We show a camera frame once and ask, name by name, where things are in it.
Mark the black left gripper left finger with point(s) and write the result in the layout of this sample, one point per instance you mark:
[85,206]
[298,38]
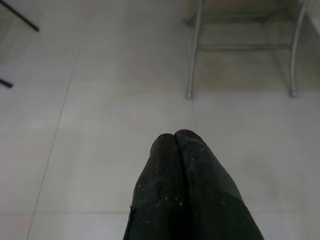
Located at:
[160,195]

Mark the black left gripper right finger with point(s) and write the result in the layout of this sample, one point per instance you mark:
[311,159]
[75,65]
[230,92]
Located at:
[210,200]

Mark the grey metal tube frame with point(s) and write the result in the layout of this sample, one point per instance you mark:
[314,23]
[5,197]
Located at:
[237,46]

